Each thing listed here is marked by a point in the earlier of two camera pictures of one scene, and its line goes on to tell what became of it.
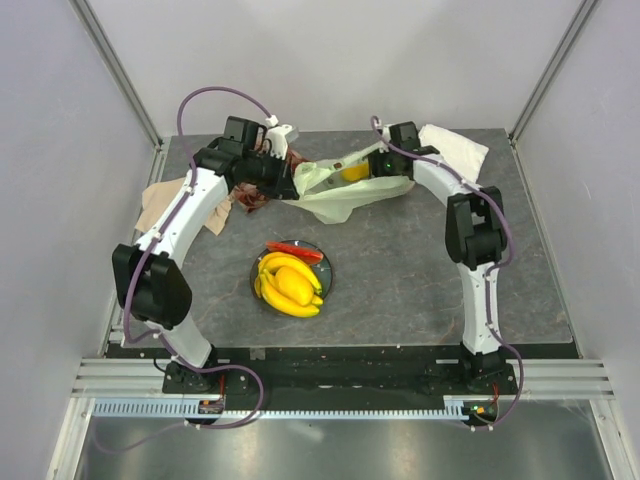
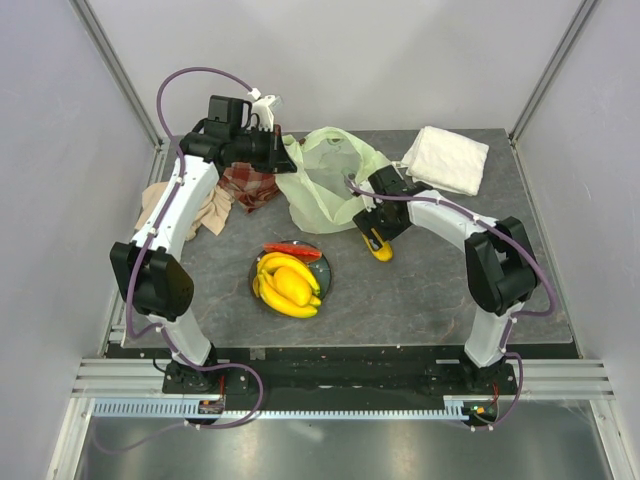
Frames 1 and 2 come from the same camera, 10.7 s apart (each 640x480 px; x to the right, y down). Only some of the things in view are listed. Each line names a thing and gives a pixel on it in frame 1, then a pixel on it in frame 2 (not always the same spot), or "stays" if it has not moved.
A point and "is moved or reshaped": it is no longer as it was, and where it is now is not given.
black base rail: (340, 371) stays
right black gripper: (375, 163) -> (367, 219)
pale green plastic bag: (323, 192) is moved or reshaped
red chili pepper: (307, 253) stays
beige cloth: (157, 198) stays
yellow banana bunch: (274, 260) stays
